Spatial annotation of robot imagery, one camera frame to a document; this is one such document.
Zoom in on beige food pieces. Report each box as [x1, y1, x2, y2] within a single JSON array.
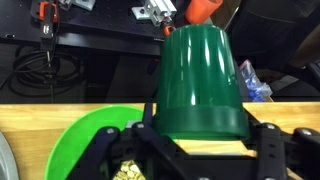
[[112, 159, 148, 180]]

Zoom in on orange plastic cup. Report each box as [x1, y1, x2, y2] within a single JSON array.
[[184, 0, 224, 25]]

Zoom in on grey round tray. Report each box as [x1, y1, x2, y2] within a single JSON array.
[[0, 131, 19, 180]]

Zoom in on aluminium bracket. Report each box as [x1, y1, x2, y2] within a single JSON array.
[[131, 0, 178, 27]]

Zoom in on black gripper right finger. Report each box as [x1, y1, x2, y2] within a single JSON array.
[[245, 112, 320, 180]]

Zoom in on black cable coil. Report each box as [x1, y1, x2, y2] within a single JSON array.
[[8, 44, 84, 101]]

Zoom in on black optical breadboard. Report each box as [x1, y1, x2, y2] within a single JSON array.
[[0, 0, 234, 56]]

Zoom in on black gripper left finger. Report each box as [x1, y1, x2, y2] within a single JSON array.
[[66, 102, 201, 180]]

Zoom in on bright green bowl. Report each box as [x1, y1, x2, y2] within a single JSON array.
[[44, 104, 158, 180]]

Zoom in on orange black hand tool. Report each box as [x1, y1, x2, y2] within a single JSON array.
[[29, 0, 61, 68]]

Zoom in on dark green plastic cup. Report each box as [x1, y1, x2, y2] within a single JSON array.
[[151, 23, 251, 141]]

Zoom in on blue plastic bag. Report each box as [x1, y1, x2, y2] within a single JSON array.
[[238, 59, 274, 103]]

